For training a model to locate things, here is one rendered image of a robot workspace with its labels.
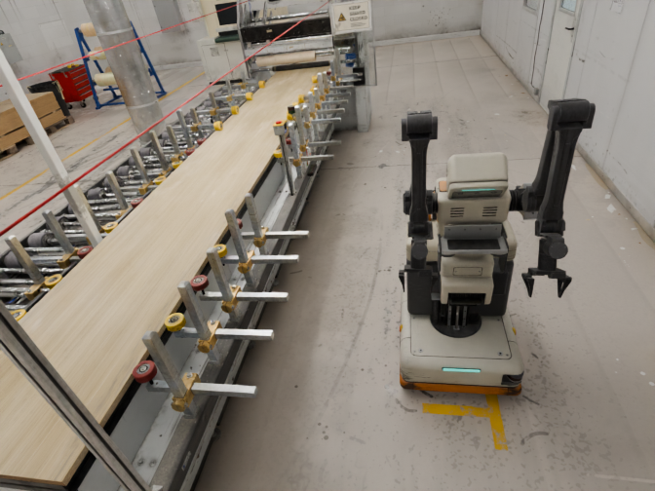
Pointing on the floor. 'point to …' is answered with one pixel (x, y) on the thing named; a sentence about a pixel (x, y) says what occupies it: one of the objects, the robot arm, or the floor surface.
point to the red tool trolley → (73, 84)
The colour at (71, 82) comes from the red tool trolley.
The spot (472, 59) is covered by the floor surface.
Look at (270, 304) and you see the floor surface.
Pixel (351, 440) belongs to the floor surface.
